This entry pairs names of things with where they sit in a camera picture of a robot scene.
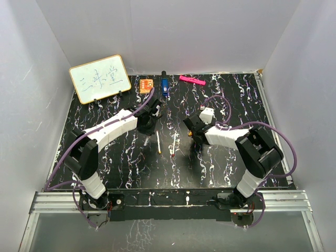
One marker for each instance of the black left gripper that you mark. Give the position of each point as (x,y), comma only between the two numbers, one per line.
(150,131)

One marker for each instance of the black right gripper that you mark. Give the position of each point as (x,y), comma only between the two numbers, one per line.
(205,124)

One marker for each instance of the white pen red tip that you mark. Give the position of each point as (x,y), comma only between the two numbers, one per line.
(174,144)

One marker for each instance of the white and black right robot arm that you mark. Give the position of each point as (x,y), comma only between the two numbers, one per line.
(258,151)

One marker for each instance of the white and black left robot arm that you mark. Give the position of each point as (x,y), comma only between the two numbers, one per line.
(86,145)

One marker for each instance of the orange notebook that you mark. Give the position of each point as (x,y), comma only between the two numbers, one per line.
(145,86)

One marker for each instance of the blue whiteboard eraser marker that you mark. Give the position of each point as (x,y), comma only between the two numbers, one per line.
(164,84)

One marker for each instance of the pink plastic clip bar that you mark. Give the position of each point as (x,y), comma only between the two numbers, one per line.
(192,80)

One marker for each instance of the small wood-framed whiteboard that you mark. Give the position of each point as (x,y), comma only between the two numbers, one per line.
(100,79)

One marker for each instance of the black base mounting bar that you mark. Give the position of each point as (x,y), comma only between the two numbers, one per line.
(179,204)

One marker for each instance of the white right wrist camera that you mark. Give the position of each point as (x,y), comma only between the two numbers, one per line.
(206,115)

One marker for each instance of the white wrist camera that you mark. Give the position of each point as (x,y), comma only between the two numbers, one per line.
(206,115)
(155,112)

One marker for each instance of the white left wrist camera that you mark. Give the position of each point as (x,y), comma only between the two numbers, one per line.
(155,112)

